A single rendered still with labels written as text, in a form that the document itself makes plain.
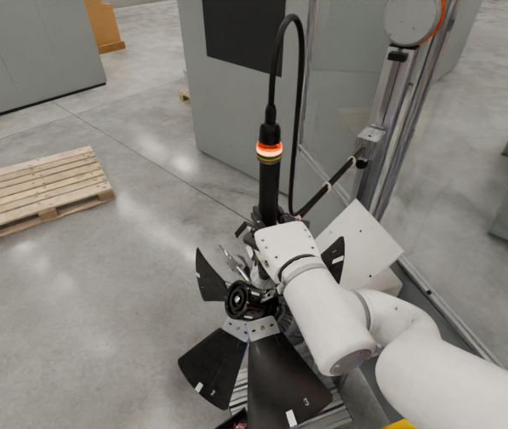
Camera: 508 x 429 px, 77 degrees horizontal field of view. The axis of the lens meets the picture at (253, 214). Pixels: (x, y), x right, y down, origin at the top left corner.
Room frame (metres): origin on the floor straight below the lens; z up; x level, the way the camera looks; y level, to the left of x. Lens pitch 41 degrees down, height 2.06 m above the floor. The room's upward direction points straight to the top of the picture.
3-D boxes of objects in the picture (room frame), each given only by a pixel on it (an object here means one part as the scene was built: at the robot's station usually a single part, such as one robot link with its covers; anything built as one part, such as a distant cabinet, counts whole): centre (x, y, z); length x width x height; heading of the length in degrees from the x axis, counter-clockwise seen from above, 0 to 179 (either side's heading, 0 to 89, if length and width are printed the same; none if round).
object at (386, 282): (0.85, -0.52, 0.92); 0.17 x 0.16 x 0.11; 108
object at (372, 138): (0.99, -0.40, 1.52); 0.10 x 0.07 x 0.09; 143
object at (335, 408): (0.68, -0.17, 0.04); 0.62 x 0.45 x 0.08; 108
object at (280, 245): (0.39, -0.06, 1.63); 0.11 x 0.10 x 0.07; 19
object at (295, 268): (0.33, -0.08, 1.63); 0.09 x 0.03 x 0.08; 109
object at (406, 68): (1.07, -0.46, 0.90); 0.08 x 0.06 x 1.80; 53
